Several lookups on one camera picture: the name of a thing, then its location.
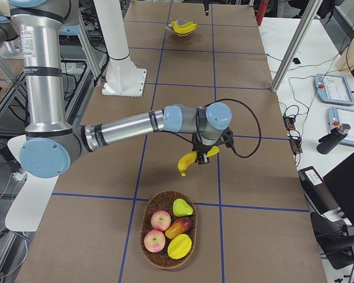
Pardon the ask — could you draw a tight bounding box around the dark box with white label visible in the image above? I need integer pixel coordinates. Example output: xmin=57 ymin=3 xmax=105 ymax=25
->
xmin=298 ymin=166 xmax=340 ymax=214

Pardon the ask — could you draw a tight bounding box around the yellow banana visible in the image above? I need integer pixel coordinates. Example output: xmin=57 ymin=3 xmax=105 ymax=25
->
xmin=169 ymin=19 xmax=194 ymax=28
xmin=173 ymin=25 xmax=197 ymax=36
xmin=172 ymin=22 xmax=197 ymax=34
xmin=177 ymin=145 xmax=221 ymax=177

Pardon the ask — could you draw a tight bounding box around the teach pendant near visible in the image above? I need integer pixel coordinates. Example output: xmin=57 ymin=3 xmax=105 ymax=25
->
xmin=326 ymin=106 xmax=354 ymax=148

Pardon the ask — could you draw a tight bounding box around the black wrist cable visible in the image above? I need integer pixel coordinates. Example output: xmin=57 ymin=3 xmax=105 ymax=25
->
xmin=199 ymin=98 xmax=262 ymax=158

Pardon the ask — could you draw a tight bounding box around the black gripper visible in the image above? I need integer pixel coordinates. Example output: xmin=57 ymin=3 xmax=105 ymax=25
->
xmin=192 ymin=133 xmax=224 ymax=165

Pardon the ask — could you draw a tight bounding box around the black handheld controller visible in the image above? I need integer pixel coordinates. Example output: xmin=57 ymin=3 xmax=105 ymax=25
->
xmin=316 ymin=123 xmax=351 ymax=154

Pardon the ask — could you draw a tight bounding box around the teach pendant far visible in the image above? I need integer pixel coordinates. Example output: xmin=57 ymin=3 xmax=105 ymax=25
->
xmin=314 ymin=74 xmax=354 ymax=106

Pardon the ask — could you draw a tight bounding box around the grey aluminium frame post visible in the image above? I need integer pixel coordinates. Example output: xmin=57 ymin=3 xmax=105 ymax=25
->
xmin=270 ymin=0 xmax=323 ymax=93

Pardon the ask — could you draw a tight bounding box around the red apple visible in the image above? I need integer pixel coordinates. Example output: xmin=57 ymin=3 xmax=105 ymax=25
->
xmin=143 ymin=229 xmax=166 ymax=253
xmin=151 ymin=210 xmax=171 ymax=232

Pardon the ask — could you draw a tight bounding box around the teach pendant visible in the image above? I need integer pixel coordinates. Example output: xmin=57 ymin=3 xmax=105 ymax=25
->
xmin=326 ymin=106 xmax=354 ymax=148
xmin=314 ymin=74 xmax=354 ymax=106

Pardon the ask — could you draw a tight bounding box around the red apple lower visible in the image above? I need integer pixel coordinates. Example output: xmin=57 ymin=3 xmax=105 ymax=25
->
xmin=143 ymin=229 xmax=166 ymax=253

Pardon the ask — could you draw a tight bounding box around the green pear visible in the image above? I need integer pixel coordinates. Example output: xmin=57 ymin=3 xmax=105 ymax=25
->
xmin=172 ymin=198 xmax=194 ymax=217

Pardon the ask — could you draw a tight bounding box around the grey square plate orange rim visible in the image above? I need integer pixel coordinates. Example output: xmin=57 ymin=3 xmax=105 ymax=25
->
xmin=166 ymin=19 xmax=198 ymax=37

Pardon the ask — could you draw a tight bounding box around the black monitor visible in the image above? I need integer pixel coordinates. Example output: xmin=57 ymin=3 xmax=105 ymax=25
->
xmin=323 ymin=153 xmax=354 ymax=226

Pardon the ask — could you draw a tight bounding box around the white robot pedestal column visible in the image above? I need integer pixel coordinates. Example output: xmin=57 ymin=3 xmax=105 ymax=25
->
xmin=94 ymin=0 xmax=147 ymax=97

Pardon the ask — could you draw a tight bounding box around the red apple upper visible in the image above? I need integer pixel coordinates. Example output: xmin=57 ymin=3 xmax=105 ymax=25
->
xmin=151 ymin=210 xmax=171 ymax=232

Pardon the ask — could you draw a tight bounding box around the yellow mango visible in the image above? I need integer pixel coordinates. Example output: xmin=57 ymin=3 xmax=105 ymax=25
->
xmin=168 ymin=234 xmax=192 ymax=259

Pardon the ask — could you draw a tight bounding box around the red orange mango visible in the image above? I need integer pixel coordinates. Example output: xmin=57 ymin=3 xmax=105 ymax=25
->
xmin=165 ymin=216 xmax=192 ymax=240

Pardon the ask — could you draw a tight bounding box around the woven brown basket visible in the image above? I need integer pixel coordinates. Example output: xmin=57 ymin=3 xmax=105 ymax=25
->
xmin=139 ymin=191 xmax=197 ymax=269

